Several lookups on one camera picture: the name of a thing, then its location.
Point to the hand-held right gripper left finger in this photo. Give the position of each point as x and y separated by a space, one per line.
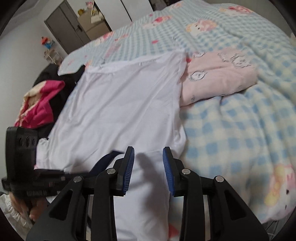
129 171

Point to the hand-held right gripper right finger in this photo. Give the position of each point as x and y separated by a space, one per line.
167 171

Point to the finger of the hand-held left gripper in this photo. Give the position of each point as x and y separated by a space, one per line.
53 173

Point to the white shirt with navy trim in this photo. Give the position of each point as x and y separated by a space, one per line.
115 104

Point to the person's left forearm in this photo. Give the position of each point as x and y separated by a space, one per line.
13 220

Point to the person's left hand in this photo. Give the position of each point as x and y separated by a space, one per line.
32 208

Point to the cream garment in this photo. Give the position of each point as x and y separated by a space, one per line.
32 95

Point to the blue checked printed blanket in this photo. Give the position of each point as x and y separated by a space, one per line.
231 139

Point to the white shelf rack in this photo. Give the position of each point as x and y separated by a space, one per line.
52 55

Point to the folded pink printed pajama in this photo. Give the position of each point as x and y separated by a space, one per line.
219 76

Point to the grey door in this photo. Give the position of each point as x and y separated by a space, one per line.
64 30

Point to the beige cabinet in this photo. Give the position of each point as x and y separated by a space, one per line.
92 25

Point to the white wardrobe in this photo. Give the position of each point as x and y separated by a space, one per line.
115 9

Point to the red blue wall figure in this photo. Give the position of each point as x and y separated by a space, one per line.
46 41

